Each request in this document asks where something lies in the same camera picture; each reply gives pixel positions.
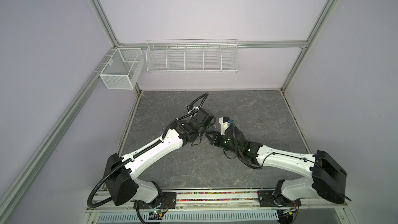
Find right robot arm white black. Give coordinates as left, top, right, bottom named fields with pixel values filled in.
left=206, top=120, right=348, bottom=207

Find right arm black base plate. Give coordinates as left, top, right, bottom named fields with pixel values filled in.
left=257, top=190, right=302, bottom=207

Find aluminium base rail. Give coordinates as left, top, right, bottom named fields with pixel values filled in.
left=86, top=188, right=349, bottom=214

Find aluminium frame profiles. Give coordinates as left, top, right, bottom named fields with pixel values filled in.
left=0, top=0, right=354, bottom=215

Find white wire divided basket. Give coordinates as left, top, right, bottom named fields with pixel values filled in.
left=146, top=39, right=240, bottom=73

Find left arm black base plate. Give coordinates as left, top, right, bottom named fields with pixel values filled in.
left=134, top=191, right=177, bottom=210

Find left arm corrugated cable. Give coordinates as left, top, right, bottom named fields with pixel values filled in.
left=86, top=92, right=209, bottom=209

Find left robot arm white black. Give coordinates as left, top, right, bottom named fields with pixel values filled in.
left=103, top=108, right=215, bottom=208

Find white vented cable duct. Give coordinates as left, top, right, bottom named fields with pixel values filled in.
left=95, top=209, right=279, bottom=224

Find white mesh box basket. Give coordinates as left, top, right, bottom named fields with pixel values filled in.
left=99, top=48, right=145, bottom=90

